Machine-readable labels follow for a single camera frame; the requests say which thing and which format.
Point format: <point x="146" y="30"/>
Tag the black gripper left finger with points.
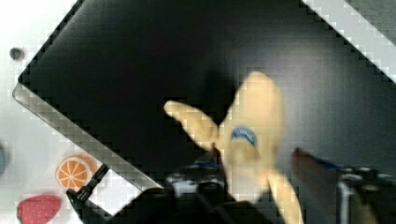
<point x="194" y="194"/>

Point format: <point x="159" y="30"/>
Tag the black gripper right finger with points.
<point x="351" y="194"/>

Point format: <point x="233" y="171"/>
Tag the yellow plush peeled banana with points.
<point x="248" y="141"/>

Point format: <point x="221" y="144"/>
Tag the orange slice toy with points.
<point x="75" y="171"/>

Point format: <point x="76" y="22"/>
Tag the red plush strawberry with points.
<point x="39" y="209"/>

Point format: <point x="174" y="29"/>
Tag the blue bowl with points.
<point x="3" y="159"/>

